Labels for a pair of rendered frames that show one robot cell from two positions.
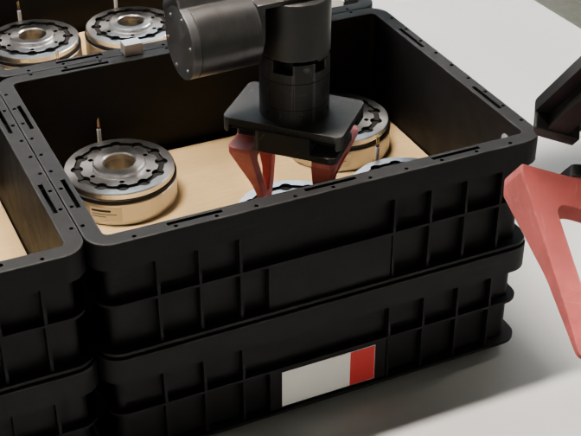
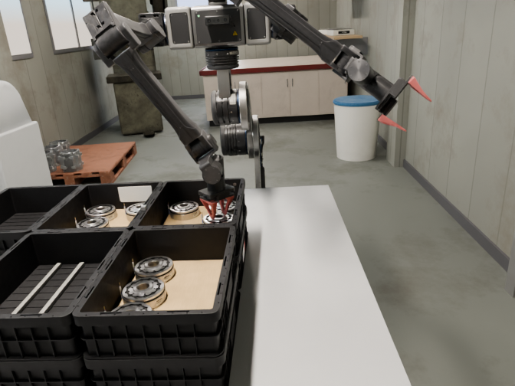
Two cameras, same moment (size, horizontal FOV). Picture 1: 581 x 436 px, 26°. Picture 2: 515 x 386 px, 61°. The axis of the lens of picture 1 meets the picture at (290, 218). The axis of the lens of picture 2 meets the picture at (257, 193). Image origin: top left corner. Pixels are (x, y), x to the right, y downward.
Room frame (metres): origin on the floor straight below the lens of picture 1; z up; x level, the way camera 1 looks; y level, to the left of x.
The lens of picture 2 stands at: (0.17, 1.09, 1.45)
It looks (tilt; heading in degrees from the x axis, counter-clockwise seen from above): 21 degrees down; 298
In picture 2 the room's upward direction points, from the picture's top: 4 degrees counter-clockwise
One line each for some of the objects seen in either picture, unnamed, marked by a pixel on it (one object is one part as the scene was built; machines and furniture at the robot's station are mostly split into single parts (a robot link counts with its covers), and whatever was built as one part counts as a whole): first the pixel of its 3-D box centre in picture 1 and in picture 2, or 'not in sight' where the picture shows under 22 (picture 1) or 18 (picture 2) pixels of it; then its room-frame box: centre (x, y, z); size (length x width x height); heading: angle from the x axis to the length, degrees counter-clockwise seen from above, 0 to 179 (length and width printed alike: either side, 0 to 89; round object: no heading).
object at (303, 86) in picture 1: (294, 88); (216, 183); (0.91, 0.00, 0.98); 0.10 x 0.07 x 0.07; 70
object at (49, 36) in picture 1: (32, 36); not in sight; (1.26, 0.28, 0.86); 0.05 x 0.05 x 0.01
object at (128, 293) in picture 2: not in sight; (143, 289); (0.87, 0.42, 0.86); 0.10 x 0.10 x 0.01
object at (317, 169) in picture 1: (306, 165); (220, 203); (0.91, -0.01, 0.91); 0.07 x 0.07 x 0.09; 70
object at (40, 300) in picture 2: not in sight; (50, 288); (1.08, 0.52, 0.87); 0.40 x 0.30 x 0.11; 115
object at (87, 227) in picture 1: (259, 118); (195, 203); (0.98, 0.03, 0.92); 0.40 x 0.30 x 0.02; 115
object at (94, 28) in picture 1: (130, 27); (92, 224); (1.30, 0.18, 0.86); 0.10 x 0.10 x 0.01
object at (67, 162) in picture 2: not in sight; (86, 155); (4.13, -2.24, 0.18); 1.25 x 0.89 x 0.35; 117
